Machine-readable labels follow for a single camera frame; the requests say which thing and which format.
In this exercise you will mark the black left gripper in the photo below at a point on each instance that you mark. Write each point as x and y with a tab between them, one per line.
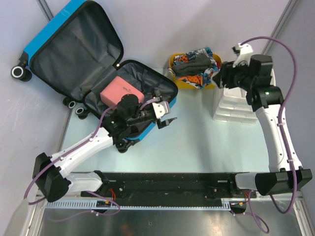
161	124

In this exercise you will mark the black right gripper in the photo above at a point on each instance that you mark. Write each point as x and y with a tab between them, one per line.
227	71

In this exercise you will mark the grey dotted socks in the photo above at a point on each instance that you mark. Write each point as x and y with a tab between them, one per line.
193	67

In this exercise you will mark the white plastic drawer organizer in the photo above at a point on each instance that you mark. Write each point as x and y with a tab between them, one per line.
230	105

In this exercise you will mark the pink cloth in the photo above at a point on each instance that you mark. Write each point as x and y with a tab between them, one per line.
118	88

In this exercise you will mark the blue fish-print kids suitcase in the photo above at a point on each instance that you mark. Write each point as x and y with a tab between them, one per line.
78	53

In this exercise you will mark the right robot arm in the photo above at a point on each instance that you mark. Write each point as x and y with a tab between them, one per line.
286	172

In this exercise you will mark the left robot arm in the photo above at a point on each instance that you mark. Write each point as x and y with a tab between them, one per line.
53	174

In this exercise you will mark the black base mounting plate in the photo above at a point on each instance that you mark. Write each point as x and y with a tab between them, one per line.
171	188

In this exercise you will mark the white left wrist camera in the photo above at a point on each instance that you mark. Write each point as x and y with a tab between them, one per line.
161	109

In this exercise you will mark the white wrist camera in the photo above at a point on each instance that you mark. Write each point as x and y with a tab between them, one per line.
243	53
161	109

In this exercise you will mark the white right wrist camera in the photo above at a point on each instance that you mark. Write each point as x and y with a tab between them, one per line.
243	53

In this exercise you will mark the grey slotted cable duct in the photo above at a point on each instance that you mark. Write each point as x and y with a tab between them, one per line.
96	204

